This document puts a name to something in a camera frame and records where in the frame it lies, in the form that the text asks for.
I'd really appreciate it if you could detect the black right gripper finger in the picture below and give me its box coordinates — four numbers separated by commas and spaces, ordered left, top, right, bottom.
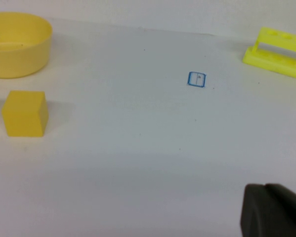
240, 183, 296, 237

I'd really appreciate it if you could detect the yellow cube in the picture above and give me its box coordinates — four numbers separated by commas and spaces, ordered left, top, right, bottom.
1, 90, 49, 137

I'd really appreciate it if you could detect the yellow plastic bowl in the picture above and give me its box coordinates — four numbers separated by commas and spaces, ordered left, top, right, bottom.
0, 11, 53, 79

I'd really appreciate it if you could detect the yellow plastic tube rack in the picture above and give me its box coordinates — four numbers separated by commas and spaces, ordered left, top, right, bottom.
242, 26, 296, 81

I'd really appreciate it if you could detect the blue square table mark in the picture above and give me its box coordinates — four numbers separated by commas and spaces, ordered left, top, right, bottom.
187, 71, 207, 87

